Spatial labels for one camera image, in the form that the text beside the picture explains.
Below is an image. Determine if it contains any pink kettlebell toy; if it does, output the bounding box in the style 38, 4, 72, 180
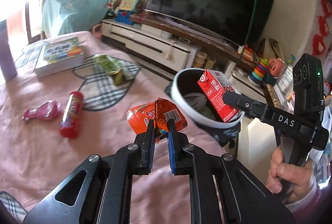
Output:
92, 23, 102, 40

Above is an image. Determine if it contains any red candy tube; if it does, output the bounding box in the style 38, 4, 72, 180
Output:
60, 91, 83, 138

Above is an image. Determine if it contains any white round trash bin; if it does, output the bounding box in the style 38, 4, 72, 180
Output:
170, 68, 244, 146

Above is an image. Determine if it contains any purple thermos bottle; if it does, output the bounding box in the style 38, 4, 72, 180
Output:
0, 20, 17, 82

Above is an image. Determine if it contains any green snack bag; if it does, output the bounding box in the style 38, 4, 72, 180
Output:
93, 54, 132, 86

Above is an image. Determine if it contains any colourful children book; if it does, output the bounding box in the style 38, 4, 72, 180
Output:
34, 37, 85, 78

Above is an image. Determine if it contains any white tv cabinet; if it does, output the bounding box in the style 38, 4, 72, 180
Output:
101, 19, 200, 72

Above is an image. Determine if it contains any paper ball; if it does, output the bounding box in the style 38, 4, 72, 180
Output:
183, 92, 216, 120

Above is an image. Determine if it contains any right hand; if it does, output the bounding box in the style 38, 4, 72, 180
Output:
266, 146, 316, 203

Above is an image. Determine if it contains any toy telephone cash register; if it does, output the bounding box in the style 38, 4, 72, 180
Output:
106, 0, 142, 25

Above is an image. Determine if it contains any pink pig toy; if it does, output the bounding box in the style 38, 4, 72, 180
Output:
269, 58, 285, 78

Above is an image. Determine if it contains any orange snack bag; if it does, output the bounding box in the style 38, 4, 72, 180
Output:
127, 98, 187, 141

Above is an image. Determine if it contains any red white milk carton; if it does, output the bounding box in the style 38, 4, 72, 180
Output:
197, 69, 243, 124

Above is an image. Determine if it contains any rainbow stacking ring toy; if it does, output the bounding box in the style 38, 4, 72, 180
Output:
248, 59, 269, 87

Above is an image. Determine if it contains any teal covered object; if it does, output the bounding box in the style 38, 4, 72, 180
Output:
42, 0, 109, 38

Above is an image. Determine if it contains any pink balloon shaped package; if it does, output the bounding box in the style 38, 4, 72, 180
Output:
22, 100, 61, 122

